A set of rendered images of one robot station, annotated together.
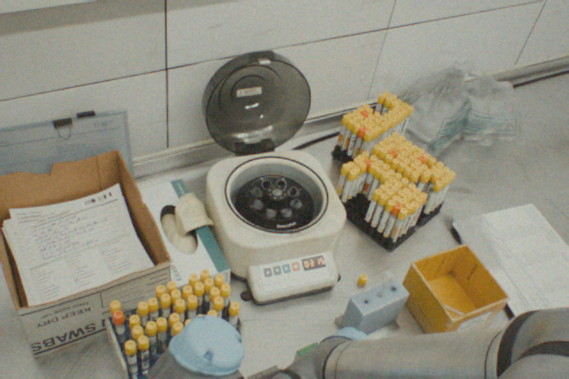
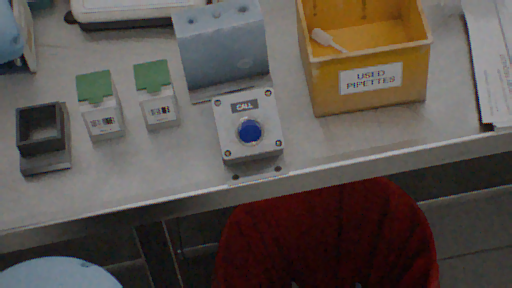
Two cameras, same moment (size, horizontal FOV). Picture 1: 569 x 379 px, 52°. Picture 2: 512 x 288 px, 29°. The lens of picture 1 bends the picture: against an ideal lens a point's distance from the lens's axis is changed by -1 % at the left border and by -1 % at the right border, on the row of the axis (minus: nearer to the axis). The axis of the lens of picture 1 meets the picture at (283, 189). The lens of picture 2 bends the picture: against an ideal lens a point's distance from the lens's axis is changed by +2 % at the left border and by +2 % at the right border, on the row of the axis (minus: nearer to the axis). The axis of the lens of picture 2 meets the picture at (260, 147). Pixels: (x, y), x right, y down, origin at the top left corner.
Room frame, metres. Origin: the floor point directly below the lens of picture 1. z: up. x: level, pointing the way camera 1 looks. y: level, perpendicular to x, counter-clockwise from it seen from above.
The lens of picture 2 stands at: (-0.06, -0.63, 1.74)
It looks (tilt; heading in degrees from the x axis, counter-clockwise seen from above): 52 degrees down; 31
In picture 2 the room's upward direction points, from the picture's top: 8 degrees counter-clockwise
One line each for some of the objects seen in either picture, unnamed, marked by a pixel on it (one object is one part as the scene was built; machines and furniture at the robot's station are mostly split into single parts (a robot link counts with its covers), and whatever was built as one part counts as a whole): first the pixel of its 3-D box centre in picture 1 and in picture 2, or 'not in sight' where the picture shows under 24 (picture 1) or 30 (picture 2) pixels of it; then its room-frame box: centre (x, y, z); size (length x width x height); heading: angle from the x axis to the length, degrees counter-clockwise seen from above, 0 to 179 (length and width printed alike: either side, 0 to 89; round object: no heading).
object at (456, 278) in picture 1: (451, 295); (359, 39); (0.66, -0.34, 0.92); 0.13 x 0.13 x 0.10; 33
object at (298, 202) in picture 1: (275, 203); not in sight; (0.77, 0.01, 0.97); 0.15 x 0.15 x 0.07
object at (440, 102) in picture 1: (434, 100); not in sight; (1.21, -0.32, 0.97); 0.26 x 0.17 x 0.19; 147
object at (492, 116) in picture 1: (489, 102); not in sight; (1.28, -0.48, 0.94); 0.20 x 0.17 x 0.14; 97
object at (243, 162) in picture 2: not in sight; (245, 114); (0.52, -0.26, 0.92); 0.13 x 0.07 x 0.08; 36
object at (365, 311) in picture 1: (372, 310); (222, 46); (0.60, -0.20, 0.92); 0.10 x 0.07 x 0.10; 128
